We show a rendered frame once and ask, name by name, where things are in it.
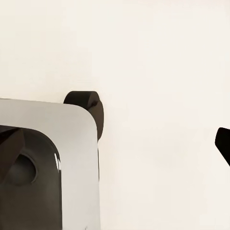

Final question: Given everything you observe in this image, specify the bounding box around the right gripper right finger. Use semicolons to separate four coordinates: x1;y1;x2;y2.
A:
215;127;230;166

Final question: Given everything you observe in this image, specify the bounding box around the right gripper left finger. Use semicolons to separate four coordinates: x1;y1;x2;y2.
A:
0;127;25;185

